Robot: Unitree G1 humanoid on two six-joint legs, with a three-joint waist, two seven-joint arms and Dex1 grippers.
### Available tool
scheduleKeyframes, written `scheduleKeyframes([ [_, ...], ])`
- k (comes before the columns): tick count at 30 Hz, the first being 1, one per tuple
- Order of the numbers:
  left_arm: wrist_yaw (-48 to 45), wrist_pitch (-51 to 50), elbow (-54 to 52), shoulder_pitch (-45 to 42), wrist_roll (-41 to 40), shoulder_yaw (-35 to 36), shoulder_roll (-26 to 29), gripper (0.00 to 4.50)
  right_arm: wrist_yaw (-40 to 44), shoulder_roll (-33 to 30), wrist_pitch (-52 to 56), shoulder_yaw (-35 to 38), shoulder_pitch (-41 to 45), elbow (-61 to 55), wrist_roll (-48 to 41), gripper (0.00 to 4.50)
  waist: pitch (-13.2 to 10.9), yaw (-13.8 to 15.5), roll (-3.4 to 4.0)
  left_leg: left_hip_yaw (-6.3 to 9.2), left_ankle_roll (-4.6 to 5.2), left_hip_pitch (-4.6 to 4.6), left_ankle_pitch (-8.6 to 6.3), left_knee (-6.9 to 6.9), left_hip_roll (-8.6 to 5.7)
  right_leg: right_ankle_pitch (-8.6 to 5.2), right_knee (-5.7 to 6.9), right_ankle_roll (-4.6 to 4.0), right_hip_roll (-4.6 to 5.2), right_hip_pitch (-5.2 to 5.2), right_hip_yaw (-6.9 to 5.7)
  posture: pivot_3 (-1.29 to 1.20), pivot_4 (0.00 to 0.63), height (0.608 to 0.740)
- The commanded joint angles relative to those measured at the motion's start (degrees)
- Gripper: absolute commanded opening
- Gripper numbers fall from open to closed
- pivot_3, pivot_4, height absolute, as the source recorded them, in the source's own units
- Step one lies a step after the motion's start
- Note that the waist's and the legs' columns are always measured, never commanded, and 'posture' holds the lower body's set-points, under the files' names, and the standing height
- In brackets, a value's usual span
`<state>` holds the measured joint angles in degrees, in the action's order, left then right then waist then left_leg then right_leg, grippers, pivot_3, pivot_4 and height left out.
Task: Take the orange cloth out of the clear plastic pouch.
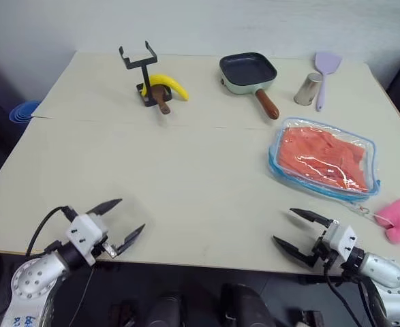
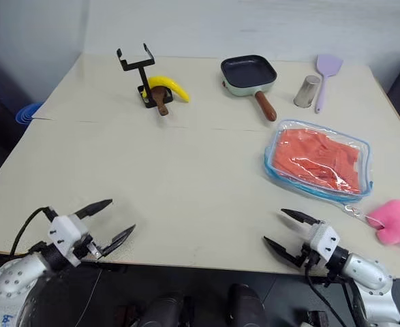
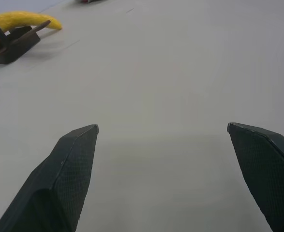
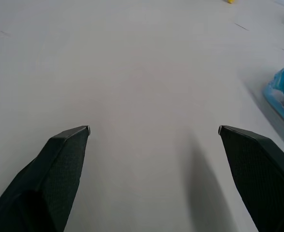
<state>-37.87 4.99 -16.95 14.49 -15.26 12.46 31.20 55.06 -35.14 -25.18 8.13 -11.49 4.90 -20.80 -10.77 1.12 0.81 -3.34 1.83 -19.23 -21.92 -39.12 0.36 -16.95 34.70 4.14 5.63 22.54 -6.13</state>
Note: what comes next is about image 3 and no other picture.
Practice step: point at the red and white object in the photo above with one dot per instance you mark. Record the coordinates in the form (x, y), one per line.
(88, 1)

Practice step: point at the dark wooden stand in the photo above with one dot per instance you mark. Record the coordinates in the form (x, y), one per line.
(13, 44)

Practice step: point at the yellow toy banana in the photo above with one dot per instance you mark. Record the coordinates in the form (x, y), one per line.
(23, 19)

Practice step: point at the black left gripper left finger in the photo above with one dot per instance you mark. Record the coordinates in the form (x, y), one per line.
(59, 178)

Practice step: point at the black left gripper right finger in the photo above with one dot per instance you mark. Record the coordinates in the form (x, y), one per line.
(267, 174)

